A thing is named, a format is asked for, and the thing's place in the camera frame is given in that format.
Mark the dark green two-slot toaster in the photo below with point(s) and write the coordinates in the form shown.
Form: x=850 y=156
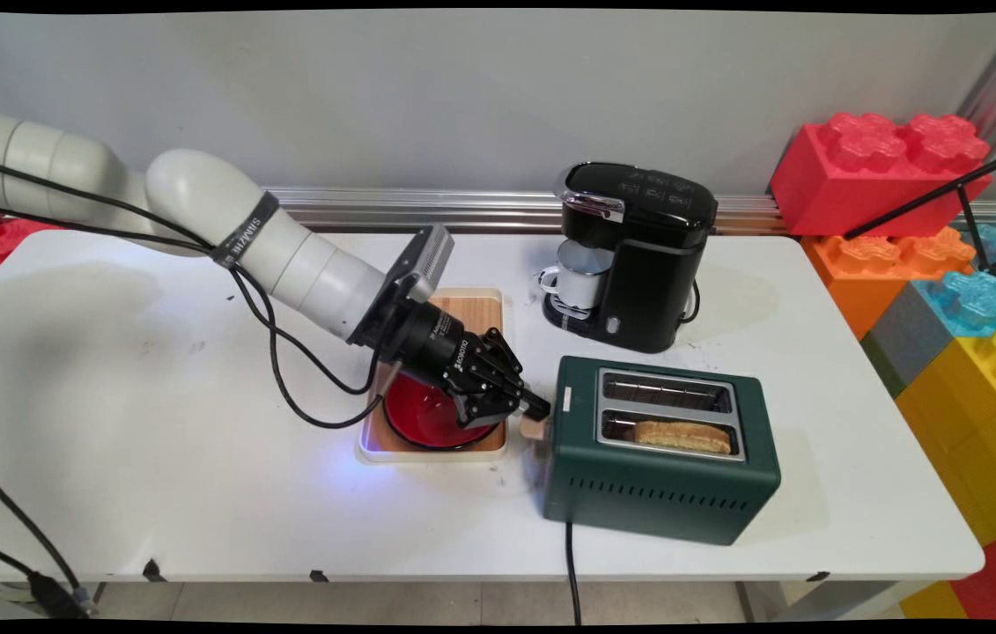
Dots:
x=656 y=502

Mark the black tripod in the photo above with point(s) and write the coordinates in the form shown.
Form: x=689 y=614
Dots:
x=938 y=192

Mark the white table leg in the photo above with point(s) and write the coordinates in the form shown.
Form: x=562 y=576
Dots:
x=815 y=603

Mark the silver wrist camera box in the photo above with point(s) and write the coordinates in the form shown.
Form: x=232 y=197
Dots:
x=425 y=260

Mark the white metal mug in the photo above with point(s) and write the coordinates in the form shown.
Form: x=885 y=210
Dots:
x=581 y=277

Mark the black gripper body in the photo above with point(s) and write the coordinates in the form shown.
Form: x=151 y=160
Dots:
x=431 y=343

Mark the red bowl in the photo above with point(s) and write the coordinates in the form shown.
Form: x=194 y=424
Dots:
x=427 y=423

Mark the wooden toaster lever knob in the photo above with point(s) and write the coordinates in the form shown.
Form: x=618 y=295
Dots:
x=533 y=429

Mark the grey giant building block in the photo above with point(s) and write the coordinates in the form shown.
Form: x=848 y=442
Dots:
x=911 y=339

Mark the white tray with wooden base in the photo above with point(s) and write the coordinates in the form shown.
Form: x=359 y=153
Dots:
x=471 y=313

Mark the orange giant building block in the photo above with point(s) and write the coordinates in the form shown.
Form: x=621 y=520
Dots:
x=850 y=291

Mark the light blue giant building block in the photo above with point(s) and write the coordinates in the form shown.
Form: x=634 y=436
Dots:
x=982 y=304

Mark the black coffee machine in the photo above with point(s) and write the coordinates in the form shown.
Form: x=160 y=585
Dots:
x=647 y=282

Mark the large red giant building block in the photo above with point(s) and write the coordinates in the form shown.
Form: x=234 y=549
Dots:
x=832 y=185

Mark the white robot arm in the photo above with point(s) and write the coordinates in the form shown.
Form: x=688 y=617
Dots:
x=198 y=202

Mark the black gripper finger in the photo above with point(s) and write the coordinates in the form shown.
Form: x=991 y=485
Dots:
x=480 y=407
x=502 y=365

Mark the toasted bread slice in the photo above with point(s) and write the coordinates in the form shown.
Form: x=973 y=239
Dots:
x=682 y=438

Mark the aluminium wall rail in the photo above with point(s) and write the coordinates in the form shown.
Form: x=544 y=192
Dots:
x=462 y=211

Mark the yellow giant building block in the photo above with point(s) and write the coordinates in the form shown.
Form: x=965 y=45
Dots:
x=964 y=414

